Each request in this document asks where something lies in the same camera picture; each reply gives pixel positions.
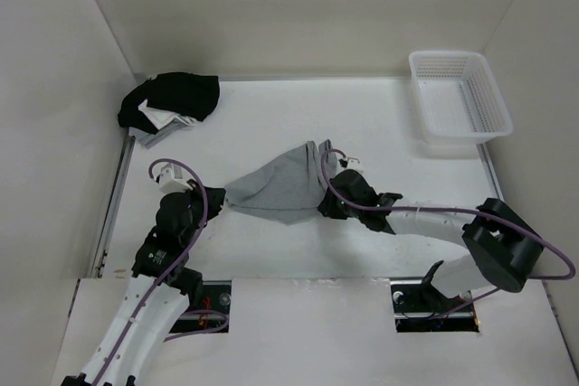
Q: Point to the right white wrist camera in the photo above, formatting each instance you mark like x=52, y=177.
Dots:
x=350, y=163

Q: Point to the aluminium table rail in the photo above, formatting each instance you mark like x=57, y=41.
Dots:
x=495, y=178
x=107, y=221

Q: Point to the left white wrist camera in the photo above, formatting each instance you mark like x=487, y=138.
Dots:
x=171, y=179

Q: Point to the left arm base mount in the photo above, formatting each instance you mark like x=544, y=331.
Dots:
x=209, y=309

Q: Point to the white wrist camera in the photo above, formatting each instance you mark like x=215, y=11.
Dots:
x=171, y=179
x=350, y=163

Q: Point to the white plastic basket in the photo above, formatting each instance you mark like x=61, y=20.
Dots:
x=457, y=98

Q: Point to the grey tank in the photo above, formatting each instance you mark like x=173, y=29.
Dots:
x=148, y=140
x=288, y=189

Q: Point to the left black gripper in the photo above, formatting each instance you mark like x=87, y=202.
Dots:
x=214, y=198

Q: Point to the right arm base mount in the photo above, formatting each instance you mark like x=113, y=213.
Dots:
x=422, y=309

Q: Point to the grey folded tank top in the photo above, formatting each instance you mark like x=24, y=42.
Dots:
x=148, y=140

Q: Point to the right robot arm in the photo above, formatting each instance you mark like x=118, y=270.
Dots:
x=502, y=249

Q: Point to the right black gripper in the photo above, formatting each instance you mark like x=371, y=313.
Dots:
x=327, y=206

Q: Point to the left aluminium table rail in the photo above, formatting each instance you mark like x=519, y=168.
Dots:
x=107, y=221

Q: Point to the white folded tank top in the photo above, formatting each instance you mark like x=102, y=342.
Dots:
x=160, y=118

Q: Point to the right aluminium table rail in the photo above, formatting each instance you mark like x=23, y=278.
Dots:
x=495, y=178

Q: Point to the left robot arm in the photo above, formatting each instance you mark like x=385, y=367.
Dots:
x=160, y=289

